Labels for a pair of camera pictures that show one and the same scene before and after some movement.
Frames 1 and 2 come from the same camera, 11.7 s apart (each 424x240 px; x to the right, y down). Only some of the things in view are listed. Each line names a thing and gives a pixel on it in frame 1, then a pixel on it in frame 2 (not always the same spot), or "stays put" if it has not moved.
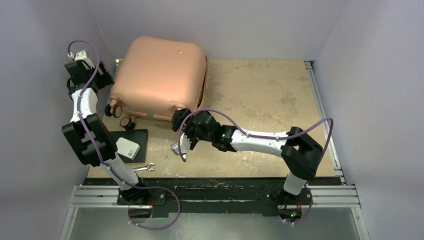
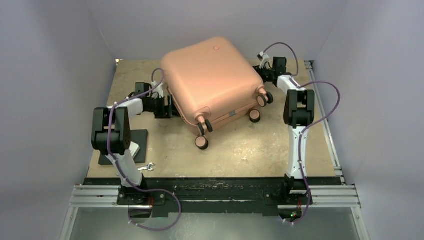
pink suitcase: x=154 y=77 -> x=211 y=81
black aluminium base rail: x=212 y=198 stays put
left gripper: x=106 y=79 -> x=168 y=111
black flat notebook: x=137 y=136 stays put
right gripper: x=180 y=114 -> x=259 y=69
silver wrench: x=148 y=168 stays put
